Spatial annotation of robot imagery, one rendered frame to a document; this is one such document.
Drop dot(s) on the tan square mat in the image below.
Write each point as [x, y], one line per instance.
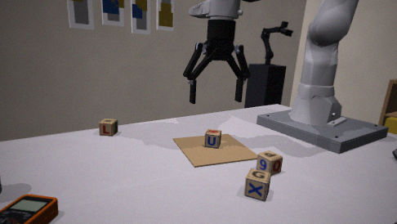
[229, 151]

